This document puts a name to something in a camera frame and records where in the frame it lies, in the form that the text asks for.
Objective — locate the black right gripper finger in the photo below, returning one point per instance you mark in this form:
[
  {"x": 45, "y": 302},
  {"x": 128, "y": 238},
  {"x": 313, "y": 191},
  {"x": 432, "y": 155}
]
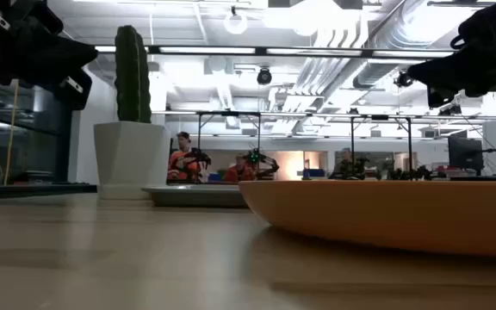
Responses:
[
  {"x": 467, "y": 60},
  {"x": 459, "y": 79}
]

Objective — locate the black ceiling spotlight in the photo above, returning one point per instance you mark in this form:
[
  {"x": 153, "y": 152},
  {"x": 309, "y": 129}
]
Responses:
[
  {"x": 264, "y": 76},
  {"x": 403, "y": 80}
]

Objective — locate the white plant pot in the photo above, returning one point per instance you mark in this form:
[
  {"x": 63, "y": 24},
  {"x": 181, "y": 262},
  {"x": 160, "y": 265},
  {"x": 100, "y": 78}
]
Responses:
[{"x": 129, "y": 159}]

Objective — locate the person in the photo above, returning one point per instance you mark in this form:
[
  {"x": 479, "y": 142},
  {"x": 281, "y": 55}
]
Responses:
[
  {"x": 181, "y": 161},
  {"x": 237, "y": 172},
  {"x": 346, "y": 157}
]

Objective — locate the grey plastic tray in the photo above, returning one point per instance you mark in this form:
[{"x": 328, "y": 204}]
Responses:
[{"x": 196, "y": 197}]

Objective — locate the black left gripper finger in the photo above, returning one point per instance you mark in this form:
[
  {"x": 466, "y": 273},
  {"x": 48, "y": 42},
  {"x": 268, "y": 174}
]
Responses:
[
  {"x": 50, "y": 45},
  {"x": 54, "y": 66}
]

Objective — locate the silver ventilation duct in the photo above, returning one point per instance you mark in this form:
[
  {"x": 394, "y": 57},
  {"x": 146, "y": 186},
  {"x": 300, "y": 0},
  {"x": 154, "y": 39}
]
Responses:
[{"x": 403, "y": 34}]

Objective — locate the blue storage bin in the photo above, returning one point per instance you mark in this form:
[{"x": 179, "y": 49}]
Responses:
[{"x": 314, "y": 173}]

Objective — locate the dark glass partition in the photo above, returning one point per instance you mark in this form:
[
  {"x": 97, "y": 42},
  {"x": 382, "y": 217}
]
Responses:
[{"x": 37, "y": 129}]

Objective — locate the tall green cactus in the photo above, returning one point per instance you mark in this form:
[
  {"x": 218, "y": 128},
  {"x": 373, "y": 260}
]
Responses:
[{"x": 132, "y": 73}]

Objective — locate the black computer monitor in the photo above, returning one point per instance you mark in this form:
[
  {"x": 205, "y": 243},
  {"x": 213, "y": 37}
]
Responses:
[{"x": 465, "y": 154}]

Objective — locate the black background robot arm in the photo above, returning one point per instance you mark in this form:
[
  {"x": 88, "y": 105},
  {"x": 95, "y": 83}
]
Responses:
[
  {"x": 261, "y": 161},
  {"x": 198, "y": 157},
  {"x": 409, "y": 173}
]

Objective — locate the black background station frame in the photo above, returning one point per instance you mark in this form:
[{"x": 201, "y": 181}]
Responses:
[
  {"x": 379, "y": 117},
  {"x": 228, "y": 113}
]

